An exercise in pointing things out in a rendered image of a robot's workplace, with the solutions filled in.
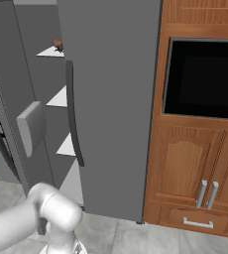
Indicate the white fridge shelf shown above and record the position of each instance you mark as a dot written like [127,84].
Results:
[67,149]
[73,188]
[50,52]
[59,100]

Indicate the brown food item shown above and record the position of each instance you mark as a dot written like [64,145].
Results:
[58,44]

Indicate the wooden drawer front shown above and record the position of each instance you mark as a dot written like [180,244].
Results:
[172,216]

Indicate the wide grey fridge door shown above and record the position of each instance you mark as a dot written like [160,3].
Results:
[116,109]

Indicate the grey door bin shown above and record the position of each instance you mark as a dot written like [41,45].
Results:
[31,129]

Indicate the grey fridge door with bin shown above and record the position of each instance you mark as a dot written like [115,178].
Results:
[7,72]

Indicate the wooden cabinet housing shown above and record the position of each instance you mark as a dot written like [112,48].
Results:
[172,29]

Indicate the black built-in oven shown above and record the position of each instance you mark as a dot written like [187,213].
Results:
[203,77]

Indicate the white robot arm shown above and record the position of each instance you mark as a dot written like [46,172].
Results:
[17,218]

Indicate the grey fridge cabinet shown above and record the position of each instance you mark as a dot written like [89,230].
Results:
[36,23]

